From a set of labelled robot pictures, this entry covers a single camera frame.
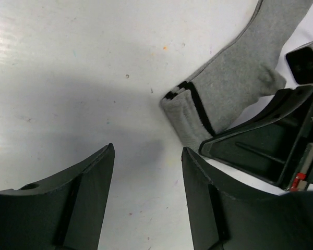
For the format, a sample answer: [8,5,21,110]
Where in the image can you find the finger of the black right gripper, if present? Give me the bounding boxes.
[199,85,313,191]

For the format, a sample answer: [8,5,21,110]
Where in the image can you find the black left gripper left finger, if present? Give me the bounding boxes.
[0,144,115,249]

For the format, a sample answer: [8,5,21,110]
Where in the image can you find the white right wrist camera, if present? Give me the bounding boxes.
[285,41,313,85]

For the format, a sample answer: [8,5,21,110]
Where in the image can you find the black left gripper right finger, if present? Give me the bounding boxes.
[182,147,313,249]

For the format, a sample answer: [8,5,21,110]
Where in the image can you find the grey sock with black stripes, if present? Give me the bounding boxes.
[160,1,312,151]

